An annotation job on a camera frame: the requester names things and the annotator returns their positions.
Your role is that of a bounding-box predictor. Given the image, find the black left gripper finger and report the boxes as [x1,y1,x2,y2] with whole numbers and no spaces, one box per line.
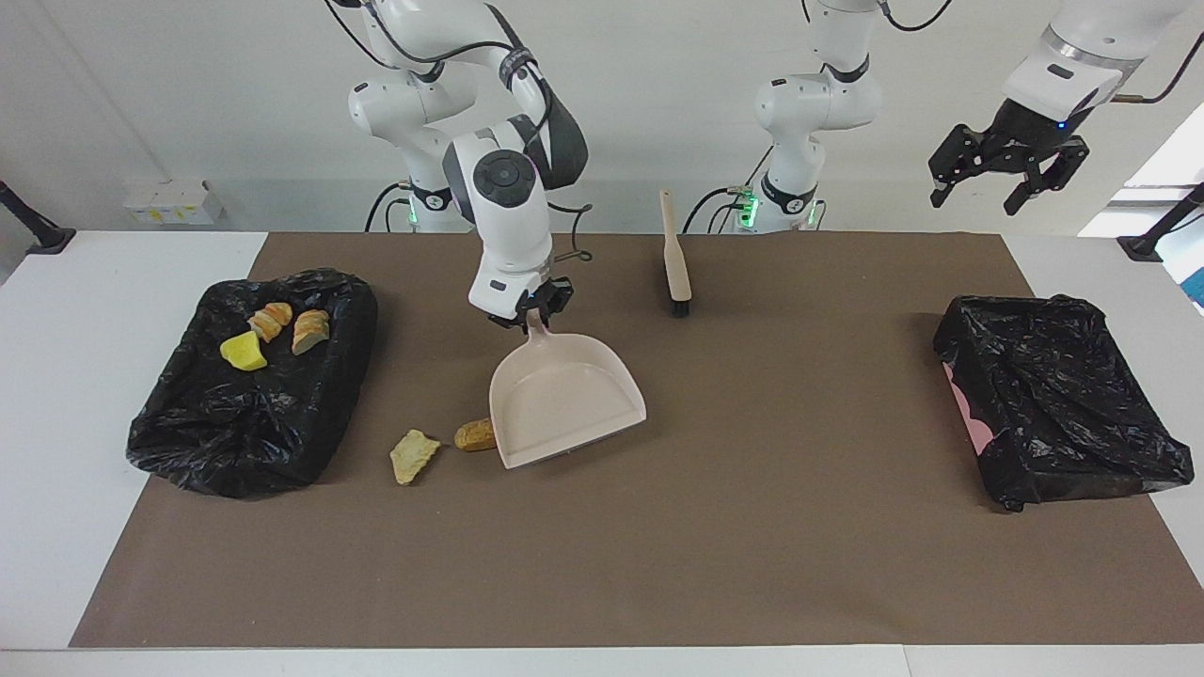
[928,124,989,208]
[1004,139,1090,217]

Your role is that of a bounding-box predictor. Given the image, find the beige plastic dustpan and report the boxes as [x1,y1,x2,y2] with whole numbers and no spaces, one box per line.
[488,310,648,469]

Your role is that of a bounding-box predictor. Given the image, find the beige brush black bristles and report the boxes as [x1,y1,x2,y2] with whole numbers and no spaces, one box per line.
[658,188,694,317]

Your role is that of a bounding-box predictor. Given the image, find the toy croissant piece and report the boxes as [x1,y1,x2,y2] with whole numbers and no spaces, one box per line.
[292,309,331,356]
[247,302,293,342]

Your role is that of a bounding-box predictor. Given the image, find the yellow sponge chunk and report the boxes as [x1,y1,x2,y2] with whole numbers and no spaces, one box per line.
[220,331,268,372]

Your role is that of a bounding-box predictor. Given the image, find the pink bin with black bag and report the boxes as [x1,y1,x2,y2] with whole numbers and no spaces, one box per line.
[933,294,1196,513]

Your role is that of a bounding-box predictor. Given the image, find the black clamp stand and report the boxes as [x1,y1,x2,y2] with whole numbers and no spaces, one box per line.
[1117,183,1204,262]
[0,179,76,255]

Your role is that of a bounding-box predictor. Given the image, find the brown table mat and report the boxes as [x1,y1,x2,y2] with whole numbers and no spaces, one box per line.
[68,232,1204,648]

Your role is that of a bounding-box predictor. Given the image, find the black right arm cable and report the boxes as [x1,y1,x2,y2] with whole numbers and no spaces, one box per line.
[325,0,594,264]

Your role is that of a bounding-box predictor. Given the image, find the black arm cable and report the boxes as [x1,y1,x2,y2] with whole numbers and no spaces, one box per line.
[325,0,594,264]
[804,0,1204,104]

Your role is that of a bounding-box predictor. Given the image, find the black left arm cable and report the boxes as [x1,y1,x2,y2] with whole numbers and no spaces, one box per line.
[804,0,1204,104]

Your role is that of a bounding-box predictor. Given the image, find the black left base cable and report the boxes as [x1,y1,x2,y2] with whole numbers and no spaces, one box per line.
[682,186,758,233]

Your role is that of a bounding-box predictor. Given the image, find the black base cable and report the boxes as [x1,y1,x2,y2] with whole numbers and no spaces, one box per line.
[682,186,758,233]
[365,183,420,233]

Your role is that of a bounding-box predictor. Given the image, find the black right base cable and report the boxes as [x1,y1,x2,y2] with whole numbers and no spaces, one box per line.
[365,183,420,233]

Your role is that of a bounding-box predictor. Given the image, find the white wall socket box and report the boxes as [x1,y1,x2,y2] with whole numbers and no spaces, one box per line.
[122,179,224,227]

